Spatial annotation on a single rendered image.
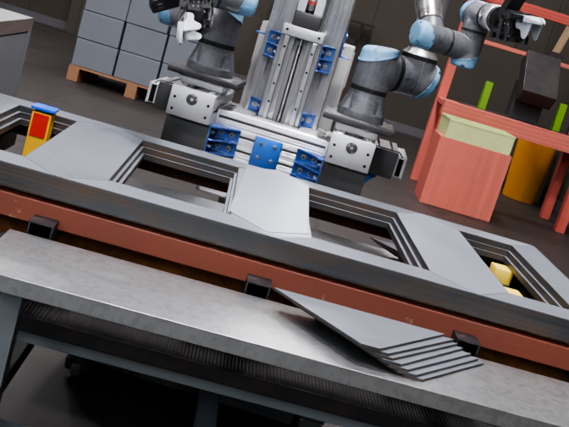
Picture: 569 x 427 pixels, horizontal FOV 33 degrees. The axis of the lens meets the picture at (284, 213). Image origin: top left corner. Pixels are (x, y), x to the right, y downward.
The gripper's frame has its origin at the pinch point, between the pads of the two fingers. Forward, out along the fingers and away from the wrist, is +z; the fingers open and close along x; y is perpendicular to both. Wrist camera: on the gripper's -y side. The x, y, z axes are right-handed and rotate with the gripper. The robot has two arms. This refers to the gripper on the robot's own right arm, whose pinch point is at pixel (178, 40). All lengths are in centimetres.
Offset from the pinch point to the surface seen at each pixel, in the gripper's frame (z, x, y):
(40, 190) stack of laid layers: 62, -19, -18
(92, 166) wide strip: 47.3, -8.1, -11.3
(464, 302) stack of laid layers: 70, -3, 70
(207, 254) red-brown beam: 68, -9, 16
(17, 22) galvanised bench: -24, 23, -51
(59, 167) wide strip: 54, -15, -16
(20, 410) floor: 68, 86, -41
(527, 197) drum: -436, 649, 270
